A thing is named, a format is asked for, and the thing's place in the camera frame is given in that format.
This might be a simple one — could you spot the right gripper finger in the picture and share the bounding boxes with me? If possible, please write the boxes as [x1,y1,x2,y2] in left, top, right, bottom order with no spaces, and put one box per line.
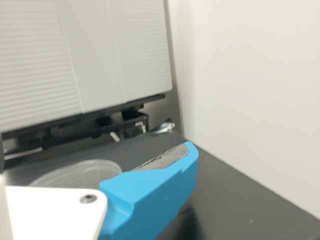
[94,140,200,240]

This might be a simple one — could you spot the petri dish lid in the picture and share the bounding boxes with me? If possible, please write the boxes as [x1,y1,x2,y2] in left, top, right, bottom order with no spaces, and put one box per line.
[27,158,123,188]

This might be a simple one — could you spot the black platform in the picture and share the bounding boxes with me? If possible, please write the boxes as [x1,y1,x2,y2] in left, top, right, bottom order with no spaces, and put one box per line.
[0,129,320,240]

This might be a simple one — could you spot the white incubator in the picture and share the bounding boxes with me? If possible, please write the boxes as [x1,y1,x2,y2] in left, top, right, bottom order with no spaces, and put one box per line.
[0,93,176,161]

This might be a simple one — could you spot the incubator door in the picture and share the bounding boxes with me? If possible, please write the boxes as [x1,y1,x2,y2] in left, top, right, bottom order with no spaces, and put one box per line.
[0,0,174,132]

